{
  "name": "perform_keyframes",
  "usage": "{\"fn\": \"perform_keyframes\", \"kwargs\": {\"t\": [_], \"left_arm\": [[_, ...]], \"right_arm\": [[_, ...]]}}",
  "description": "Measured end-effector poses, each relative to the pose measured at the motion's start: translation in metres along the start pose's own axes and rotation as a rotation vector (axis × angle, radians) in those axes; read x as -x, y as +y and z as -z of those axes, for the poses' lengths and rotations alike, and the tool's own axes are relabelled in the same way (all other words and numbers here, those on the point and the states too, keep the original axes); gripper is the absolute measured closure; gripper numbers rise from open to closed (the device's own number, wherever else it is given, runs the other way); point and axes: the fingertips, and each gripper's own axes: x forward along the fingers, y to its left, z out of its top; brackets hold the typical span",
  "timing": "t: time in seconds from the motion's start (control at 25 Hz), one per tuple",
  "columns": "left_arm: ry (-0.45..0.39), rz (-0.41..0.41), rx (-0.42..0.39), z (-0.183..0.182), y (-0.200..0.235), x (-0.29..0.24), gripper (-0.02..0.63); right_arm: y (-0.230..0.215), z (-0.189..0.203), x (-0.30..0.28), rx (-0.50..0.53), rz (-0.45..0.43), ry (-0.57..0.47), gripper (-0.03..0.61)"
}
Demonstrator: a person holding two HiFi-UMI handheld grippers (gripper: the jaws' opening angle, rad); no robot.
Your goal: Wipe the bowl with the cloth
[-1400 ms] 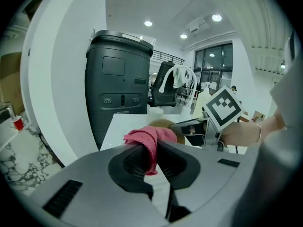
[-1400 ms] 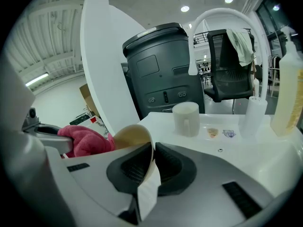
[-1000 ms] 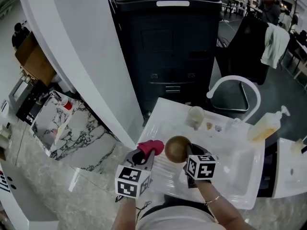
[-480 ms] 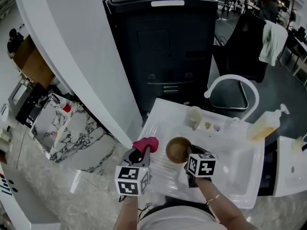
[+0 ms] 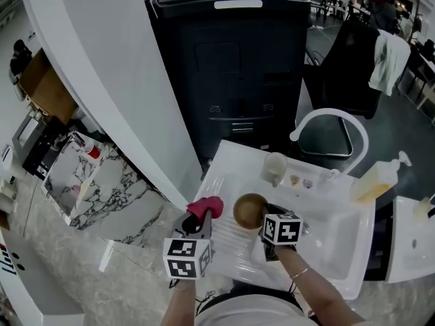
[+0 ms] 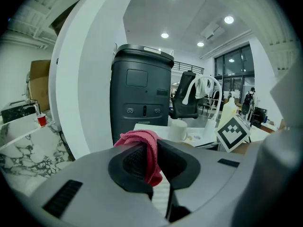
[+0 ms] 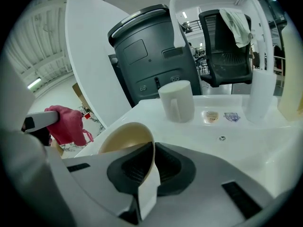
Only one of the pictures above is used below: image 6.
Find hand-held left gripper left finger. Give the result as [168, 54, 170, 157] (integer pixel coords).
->
[108, 143, 155, 200]

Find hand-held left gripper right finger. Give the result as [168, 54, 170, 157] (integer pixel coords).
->
[156, 139, 201, 223]

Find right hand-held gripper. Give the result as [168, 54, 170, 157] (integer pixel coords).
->
[214, 114, 251, 154]

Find pink cloth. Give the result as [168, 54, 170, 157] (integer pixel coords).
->
[113, 130, 164, 187]

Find white plastic pump bottle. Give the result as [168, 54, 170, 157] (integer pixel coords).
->
[222, 91, 239, 125]

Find white table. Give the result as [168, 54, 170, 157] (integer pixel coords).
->
[133, 122, 271, 151]

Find black mesh chair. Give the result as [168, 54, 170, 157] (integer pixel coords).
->
[250, 107, 268, 129]

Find white mug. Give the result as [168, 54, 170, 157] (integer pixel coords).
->
[167, 119, 189, 142]

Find white gooseneck faucet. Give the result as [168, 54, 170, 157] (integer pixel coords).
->
[182, 75, 224, 137]

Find pale garment on chair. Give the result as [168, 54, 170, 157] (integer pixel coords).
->
[195, 78, 209, 99]

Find black office chair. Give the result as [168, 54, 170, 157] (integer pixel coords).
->
[169, 70, 205, 120]

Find black framed glass doors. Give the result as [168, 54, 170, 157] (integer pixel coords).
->
[214, 44, 256, 108]

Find black tall appliance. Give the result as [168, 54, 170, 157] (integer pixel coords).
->
[109, 44, 175, 147]

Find black metal railing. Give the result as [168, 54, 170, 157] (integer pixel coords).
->
[173, 61, 205, 76]

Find white marble counter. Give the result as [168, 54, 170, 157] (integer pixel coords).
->
[0, 116, 74, 195]

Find ceiling air conditioner unit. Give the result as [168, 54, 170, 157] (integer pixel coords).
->
[200, 22, 225, 40]

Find chrome tap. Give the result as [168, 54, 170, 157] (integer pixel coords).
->
[32, 100, 42, 118]

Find brown cardboard box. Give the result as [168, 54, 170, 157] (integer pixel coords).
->
[28, 60, 52, 113]

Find black marble box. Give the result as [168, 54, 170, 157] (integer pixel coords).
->
[0, 101, 36, 124]

